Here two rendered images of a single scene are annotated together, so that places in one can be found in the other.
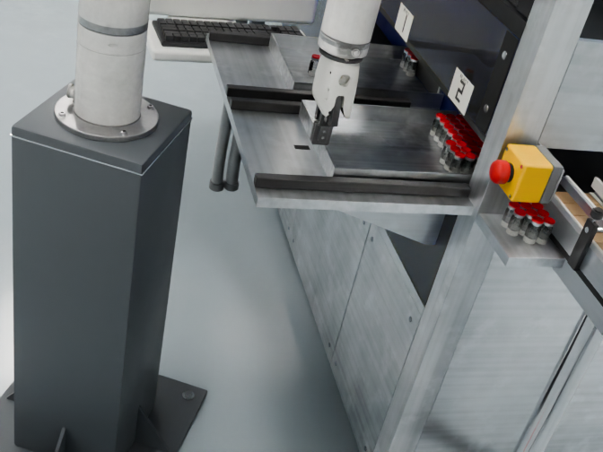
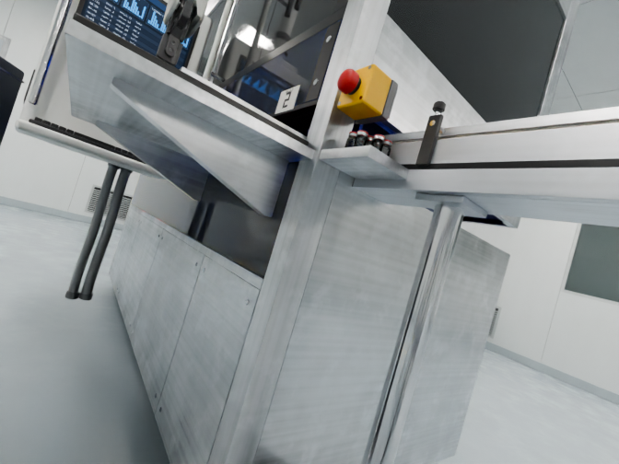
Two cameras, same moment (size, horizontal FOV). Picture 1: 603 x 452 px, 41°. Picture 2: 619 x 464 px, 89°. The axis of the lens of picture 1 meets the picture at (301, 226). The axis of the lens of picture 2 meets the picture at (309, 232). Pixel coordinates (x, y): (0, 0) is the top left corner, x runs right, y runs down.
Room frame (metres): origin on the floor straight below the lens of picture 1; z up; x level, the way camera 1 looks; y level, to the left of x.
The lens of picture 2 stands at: (0.67, -0.14, 0.70)
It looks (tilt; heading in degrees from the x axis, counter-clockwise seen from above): 2 degrees up; 342
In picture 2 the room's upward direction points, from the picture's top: 17 degrees clockwise
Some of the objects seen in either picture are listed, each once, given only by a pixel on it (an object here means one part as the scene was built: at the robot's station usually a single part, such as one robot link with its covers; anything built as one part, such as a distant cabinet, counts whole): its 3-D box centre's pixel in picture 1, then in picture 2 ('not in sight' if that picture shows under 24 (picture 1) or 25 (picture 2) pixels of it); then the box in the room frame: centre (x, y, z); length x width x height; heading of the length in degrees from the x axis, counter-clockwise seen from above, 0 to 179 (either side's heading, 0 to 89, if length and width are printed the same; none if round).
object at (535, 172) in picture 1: (527, 173); (366, 96); (1.22, -0.35, 1.00); 0.08 x 0.07 x 0.07; 110
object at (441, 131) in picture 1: (451, 144); not in sight; (1.45, -0.25, 0.90); 0.18 x 0.02 x 0.05; 20
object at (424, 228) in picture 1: (360, 211); (204, 159); (1.31, -0.10, 0.80); 0.34 x 0.03 x 0.13; 110
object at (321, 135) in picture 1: (325, 130); (174, 40); (1.27, 0.00, 0.96); 0.03 x 0.03 x 0.07; 20
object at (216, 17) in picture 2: not in sight; (206, 52); (2.46, 0.12, 1.51); 0.49 x 0.01 x 0.59; 20
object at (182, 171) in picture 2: not in sight; (152, 165); (1.78, 0.07, 0.80); 0.34 x 0.03 x 0.13; 110
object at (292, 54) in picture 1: (353, 69); not in sight; (1.74, -0.03, 0.90); 0.34 x 0.26 x 0.04; 110
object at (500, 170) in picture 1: (502, 171); (350, 83); (1.20, -0.30, 0.99); 0.04 x 0.04 x 0.04; 20
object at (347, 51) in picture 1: (344, 43); not in sight; (1.28, 0.00, 1.12); 0.09 x 0.08 x 0.03; 20
